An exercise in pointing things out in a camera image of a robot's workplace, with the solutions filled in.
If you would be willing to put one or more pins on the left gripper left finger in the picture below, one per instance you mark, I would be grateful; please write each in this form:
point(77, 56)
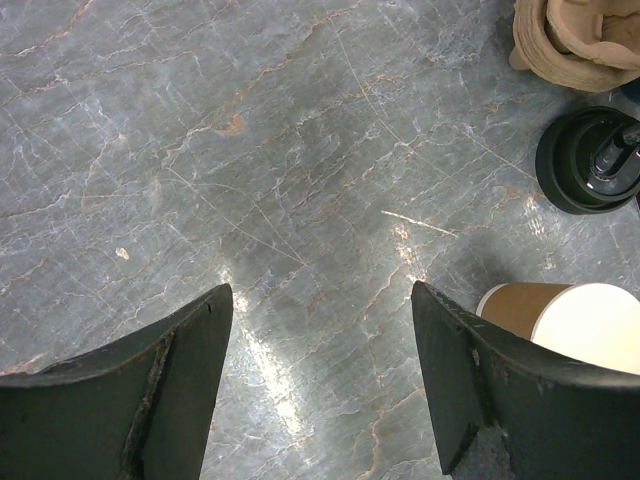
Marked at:
point(137, 408)

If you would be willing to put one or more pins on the black plastic coffee lid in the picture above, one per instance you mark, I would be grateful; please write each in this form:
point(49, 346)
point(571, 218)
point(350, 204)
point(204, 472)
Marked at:
point(581, 164)

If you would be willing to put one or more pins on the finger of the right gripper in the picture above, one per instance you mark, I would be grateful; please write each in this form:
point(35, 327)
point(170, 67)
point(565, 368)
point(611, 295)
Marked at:
point(630, 136)

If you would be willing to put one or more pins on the cardboard cup carrier stack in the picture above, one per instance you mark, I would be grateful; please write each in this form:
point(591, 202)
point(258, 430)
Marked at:
point(590, 46)

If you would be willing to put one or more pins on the single brown paper cup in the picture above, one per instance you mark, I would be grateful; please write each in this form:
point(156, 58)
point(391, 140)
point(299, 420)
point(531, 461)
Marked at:
point(596, 323)

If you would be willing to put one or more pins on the dark blue ceramic mug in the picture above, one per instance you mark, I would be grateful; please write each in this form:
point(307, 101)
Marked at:
point(631, 91)

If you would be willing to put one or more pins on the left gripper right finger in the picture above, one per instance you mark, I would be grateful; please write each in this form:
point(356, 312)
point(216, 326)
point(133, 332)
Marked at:
point(559, 418)

